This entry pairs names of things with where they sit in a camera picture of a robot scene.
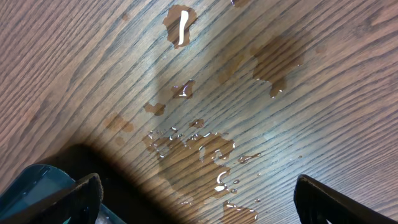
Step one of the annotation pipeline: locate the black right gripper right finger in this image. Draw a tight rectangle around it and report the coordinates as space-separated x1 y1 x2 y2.
294 174 397 224

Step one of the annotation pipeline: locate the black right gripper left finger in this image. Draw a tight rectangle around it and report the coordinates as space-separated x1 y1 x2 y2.
1 173 103 224

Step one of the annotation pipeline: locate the black rectangular tray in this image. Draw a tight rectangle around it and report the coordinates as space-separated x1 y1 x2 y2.
0 164 127 224

